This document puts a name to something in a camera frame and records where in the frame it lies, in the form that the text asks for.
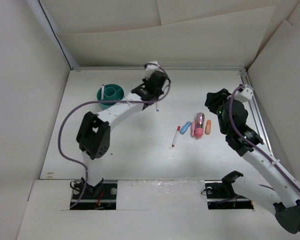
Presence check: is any blue highlighter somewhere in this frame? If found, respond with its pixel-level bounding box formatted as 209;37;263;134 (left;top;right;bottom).
179;121;192;135

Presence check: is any pink highlighter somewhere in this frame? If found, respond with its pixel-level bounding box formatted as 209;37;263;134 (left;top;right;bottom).
190;122;196;137

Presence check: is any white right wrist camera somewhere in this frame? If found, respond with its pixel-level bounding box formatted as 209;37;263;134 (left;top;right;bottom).
234;84;254;103

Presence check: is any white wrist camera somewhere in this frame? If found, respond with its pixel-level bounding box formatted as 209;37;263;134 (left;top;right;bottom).
144;61;161;79
234;84;254;103

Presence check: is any aluminium rail right side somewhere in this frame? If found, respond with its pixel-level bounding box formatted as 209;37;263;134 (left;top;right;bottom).
239;68;273;154

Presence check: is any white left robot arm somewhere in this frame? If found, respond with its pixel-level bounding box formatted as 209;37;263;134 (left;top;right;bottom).
76;68;171;199

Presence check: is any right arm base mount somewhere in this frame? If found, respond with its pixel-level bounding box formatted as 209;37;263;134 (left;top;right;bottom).
201;180;254;210

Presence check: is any red capped white marker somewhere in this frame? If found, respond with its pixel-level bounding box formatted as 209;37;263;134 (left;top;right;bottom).
171;126;181;148

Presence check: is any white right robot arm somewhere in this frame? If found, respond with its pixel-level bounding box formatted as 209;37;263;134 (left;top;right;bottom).
204;85;300;234

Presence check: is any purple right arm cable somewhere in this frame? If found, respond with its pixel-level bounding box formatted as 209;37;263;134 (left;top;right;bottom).
226;84;300;236

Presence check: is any pink capped clear tube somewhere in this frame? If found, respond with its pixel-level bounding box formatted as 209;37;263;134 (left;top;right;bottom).
194;112;205;139

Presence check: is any teal round desk organizer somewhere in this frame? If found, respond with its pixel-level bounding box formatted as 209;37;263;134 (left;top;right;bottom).
96;84;125;110

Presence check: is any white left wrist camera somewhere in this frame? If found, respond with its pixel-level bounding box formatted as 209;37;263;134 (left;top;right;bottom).
144;61;161;79

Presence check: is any orange highlighter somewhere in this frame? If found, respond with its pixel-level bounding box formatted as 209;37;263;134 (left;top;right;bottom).
204;119;212;135

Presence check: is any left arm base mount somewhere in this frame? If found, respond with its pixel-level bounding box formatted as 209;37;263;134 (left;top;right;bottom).
69;178;118;211

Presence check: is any purple capped white marker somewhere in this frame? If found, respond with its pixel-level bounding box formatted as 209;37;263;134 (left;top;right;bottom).
100;84;105;100

